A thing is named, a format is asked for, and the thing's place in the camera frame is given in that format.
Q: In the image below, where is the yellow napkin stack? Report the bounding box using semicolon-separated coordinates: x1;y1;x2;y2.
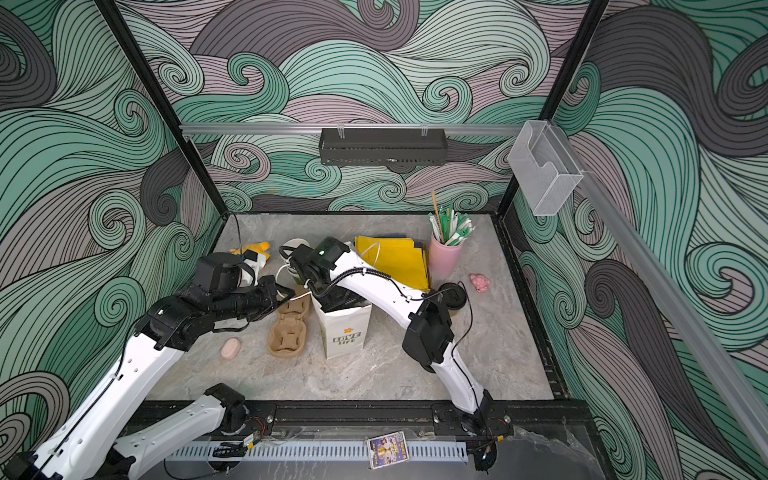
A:
354;236;429;292

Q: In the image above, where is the stack of pulp cup carriers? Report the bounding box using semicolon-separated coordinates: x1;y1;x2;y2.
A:
267;292;312;359

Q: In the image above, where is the stack of paper cups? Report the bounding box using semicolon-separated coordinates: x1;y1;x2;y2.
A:
279;238;310;286

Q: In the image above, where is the pink straw holder cup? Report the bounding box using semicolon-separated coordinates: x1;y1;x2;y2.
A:
427;236;463;277

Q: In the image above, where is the white paper takeout bag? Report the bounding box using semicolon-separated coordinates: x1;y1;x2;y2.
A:
275;236;385;360

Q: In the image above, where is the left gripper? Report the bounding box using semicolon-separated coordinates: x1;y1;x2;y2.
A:
214;275;297;324

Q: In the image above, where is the wrapped straws bundle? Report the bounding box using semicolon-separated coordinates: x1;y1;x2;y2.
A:
429;191;474;247

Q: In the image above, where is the small pink toy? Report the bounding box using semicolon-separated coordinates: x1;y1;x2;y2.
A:
470;274;492;293

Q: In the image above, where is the pink oval soap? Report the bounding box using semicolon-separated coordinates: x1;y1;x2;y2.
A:
220;338;242;360

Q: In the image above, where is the small picture card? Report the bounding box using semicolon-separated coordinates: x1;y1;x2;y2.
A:
365;431;410;470

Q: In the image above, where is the clear acrylic wall holder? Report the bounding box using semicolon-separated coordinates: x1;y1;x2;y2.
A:
507;120;583;217

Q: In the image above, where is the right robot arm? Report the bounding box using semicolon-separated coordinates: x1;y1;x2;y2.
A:
283;237;492;435

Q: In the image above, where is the black wall shelf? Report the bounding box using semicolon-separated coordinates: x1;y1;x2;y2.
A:
318;127;448;166

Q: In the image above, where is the white slotted cable duct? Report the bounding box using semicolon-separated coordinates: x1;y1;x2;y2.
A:
167;440;469;464

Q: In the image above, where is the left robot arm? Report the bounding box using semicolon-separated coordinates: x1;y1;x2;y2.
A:
3;252;294;479

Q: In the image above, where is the yellow bear plush toy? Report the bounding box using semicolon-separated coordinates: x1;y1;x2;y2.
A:
230;242;270;260

